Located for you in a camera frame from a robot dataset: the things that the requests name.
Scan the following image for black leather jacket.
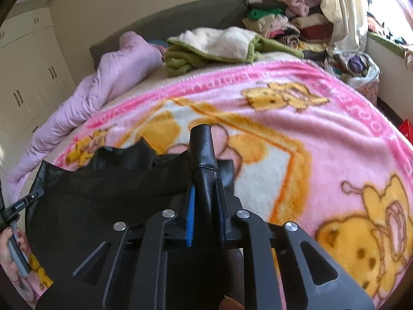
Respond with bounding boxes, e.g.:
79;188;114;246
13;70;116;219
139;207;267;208
26;125;237;309

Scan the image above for bag of clothes by bed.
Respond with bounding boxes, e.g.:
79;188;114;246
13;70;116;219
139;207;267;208
323;52;380;106

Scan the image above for pile of folded clothes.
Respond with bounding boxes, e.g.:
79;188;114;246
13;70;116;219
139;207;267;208
242;0;333;62

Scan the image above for clothes on window sill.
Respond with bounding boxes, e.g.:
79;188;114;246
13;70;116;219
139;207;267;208
365;9;413;70

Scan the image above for left hand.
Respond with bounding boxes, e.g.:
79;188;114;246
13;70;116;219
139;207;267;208
0;227;20;282

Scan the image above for green and cream fleece blanket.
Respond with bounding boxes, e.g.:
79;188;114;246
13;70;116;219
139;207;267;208
164;27;304;77

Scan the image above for lilac quilted duvet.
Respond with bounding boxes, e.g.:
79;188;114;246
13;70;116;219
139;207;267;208
7;31;162;203

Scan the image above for grey upholstered headboard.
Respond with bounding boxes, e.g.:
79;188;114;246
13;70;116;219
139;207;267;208
89;0;249;68

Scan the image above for cream window curtain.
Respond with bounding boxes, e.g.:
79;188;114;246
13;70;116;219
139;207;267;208
321;0;368;56

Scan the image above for cream wardrobe with handles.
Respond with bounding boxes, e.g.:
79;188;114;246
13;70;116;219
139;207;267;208
0;5;77;172

